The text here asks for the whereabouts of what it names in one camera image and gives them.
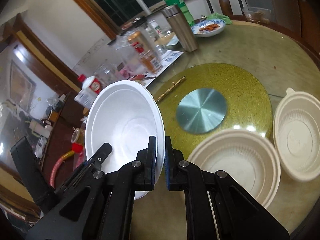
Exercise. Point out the green round turntable mat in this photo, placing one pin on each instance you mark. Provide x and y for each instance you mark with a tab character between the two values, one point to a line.
248	105

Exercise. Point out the gold pen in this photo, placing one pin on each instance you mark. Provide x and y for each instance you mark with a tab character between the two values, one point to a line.
162	96

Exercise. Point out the amber liquor bottle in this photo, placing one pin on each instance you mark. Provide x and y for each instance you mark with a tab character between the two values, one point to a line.
147	55

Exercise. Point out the blue white food dish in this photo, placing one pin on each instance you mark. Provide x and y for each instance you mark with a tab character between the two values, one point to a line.
208	28

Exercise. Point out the clear glass pitcher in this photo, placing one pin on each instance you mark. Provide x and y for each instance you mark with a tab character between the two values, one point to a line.
121	63

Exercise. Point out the multicolour hula hoop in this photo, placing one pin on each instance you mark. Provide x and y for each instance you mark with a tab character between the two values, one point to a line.
57	166

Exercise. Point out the green plastic bottle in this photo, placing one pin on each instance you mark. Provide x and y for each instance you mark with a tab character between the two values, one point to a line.
184	9

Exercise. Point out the clear cup with tea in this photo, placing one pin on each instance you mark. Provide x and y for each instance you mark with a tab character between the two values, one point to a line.
78	136

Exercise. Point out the dark wooden sideboard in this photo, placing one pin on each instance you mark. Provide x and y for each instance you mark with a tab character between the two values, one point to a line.
59	142

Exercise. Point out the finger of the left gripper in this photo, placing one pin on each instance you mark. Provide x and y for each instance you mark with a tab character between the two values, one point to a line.
44	195

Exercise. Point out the red plastic cup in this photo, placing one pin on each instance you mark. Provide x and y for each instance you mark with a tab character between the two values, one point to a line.
77	148

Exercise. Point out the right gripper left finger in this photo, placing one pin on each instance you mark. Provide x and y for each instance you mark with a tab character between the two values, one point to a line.
101	204

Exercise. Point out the stainless steel thermos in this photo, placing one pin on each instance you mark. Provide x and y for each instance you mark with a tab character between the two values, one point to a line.
180	27

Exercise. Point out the clear plastic container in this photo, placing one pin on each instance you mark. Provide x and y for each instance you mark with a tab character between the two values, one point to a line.
257	15

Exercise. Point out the white foam bowl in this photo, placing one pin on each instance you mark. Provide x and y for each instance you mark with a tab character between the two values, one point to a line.
124	115

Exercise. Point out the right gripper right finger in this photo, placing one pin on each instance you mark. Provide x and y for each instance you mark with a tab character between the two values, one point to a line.
217	207

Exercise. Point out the white lotion bottle red cap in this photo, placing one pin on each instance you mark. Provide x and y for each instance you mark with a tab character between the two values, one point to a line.
91	87

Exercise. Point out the small beige plastic bowl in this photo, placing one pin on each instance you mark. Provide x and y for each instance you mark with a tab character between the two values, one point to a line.
296	135

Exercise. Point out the large beige plastic bowl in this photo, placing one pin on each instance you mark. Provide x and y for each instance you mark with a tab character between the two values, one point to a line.
246	156

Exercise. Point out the round metal turntable disc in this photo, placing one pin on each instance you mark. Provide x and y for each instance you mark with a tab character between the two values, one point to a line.
201	111

